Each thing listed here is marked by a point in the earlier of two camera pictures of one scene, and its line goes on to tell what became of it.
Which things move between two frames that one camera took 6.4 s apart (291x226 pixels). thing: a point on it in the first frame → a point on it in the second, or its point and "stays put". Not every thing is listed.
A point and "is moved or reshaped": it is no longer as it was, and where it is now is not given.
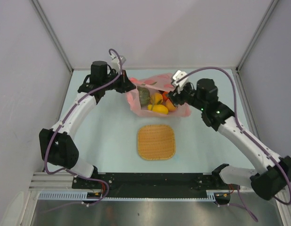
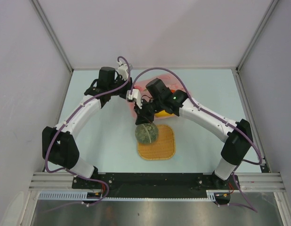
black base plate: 147,185 stays put
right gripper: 174,95 → 142,117
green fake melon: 144,95 is moved or reshaped
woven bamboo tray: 156,142 stays put
